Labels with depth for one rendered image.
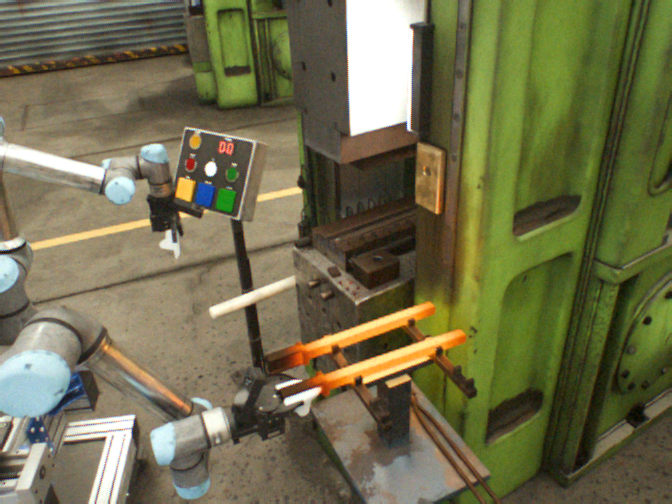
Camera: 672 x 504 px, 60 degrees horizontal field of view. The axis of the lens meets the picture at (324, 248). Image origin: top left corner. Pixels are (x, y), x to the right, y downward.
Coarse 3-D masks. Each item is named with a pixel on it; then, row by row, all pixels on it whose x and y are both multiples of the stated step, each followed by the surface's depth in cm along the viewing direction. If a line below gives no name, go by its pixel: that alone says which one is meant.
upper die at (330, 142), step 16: (304, 128) 172; (320, 128) 163; (336, 128) 157; (384, 128) 163; (400, 128) 166; (320, 144) 166; (336, 144) 159; (352, 144) 159; (368, 144) 162; (384, 144) 165; (400, 144) 168; (336, 160) 161; (352, 160) 161
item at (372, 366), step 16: (448, 336) 138; (464, 336) 138; (400, 352) 134; (416, 352) 134; (432, 352) 136; (352, 368) 131; (368, 368) 130; (384, 368) 132; (304, 384) 127; (320, 384) 127; (336, 384) 128
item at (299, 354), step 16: (432, 304) 149; (384, 320) 145; (400, 320) 145; (416, 320) 148; (336, 336) 140; (352, 336) 140; (368, 336) 143; (288, 352) 135; (304, 352) 135; (320, 352) 138; (272, 368) 135; (288, 368) 136
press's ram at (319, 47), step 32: (288, 0) 157; (320, 0) 143; (352, 0) 135; (384, 0) 140; (416, 0) 145; (288, 32) 162; (320, 32) 148; (352, 32) 139; (384, 32) 143; (320, 64) 153; (352, 64) 142; (384, 64) 147; (320, 96) 158; (352, 96) 146; (384, 96) 152; (352, 128) 150
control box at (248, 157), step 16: (192, 128) 214; (208, 144) 210; (240, 144) 203; (256, 144) 200; (208, 160) 210; (224, 160) 206; (240, 160) 203; (256, 160) 202; (176, 176) 217; (192, 176) 213; (208, 176) 209; (224, 176) 206; (240, 176) 202; (256, 176) 205; (176, 192) 217; (240, 192) 202; (256, 192) 207; (208, 208) 209; (240, 208) 202
